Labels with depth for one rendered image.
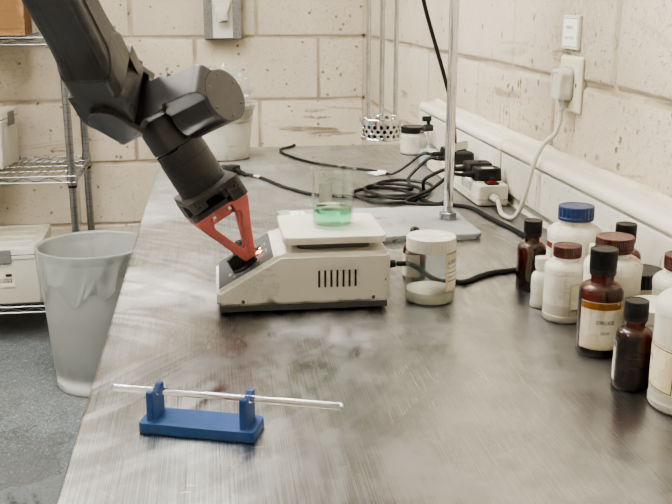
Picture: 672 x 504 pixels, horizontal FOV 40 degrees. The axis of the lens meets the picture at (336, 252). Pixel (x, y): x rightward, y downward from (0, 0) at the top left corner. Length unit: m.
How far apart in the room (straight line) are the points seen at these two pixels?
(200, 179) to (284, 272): 0.14
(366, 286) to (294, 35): 2.44
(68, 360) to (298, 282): 1.75
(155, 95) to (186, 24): 2.43
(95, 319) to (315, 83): 1.31
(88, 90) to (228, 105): 0.14
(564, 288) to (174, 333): 0.43
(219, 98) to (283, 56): 2.47
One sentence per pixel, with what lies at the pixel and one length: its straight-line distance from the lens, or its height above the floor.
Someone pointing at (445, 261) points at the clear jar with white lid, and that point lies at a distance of 1.08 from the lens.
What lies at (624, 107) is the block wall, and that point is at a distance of 1.34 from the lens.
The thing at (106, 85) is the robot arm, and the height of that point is 1.02.
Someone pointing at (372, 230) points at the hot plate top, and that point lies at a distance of 1.08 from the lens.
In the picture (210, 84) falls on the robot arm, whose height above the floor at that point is 1.01.
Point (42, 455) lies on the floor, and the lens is 2.48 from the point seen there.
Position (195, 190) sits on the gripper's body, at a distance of 1.03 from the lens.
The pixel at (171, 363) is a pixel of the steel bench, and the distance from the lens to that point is 0.94.
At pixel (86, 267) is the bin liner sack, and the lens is 2.60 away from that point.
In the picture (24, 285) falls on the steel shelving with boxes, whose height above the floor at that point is 0.20.
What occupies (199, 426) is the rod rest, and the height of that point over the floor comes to 0.76.
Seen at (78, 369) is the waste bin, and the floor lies 0.09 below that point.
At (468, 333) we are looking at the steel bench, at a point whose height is 0.75.
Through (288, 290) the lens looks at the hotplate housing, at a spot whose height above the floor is 0.78.
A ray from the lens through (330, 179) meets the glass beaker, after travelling 1.07.
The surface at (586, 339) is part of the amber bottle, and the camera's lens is 0.96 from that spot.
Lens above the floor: 1.10
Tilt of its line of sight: 15 degrees down
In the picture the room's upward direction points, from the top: straight up
